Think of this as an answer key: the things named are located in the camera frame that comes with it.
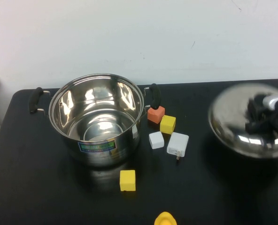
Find white power adapter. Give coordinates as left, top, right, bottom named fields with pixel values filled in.
left=166, top=132, right=189, bottom=161

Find yellow rounded plastic object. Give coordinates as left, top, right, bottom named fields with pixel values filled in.
left=154, top=211, right=177, bottom=225

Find orange foam cube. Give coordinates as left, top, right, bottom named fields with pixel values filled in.
left=147, top=105, right=166, bottom=124

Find yellow foam cube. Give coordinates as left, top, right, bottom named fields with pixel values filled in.
left=159, top=115, right=177, bottom=135
left=119, top=170, right=136, bottom=192

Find white foam cube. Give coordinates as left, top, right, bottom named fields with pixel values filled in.
left=148, top=131, right=165, bottom=150

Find stainless steel pot black handles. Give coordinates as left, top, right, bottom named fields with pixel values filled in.
left=29, top=73, right=162, bottom=167

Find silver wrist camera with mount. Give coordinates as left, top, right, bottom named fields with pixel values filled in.
left=263, top=90, right=278, bottom=110

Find steel lid with black knob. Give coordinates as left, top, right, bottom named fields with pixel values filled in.
left=208, top=83, right=278, bottom=159

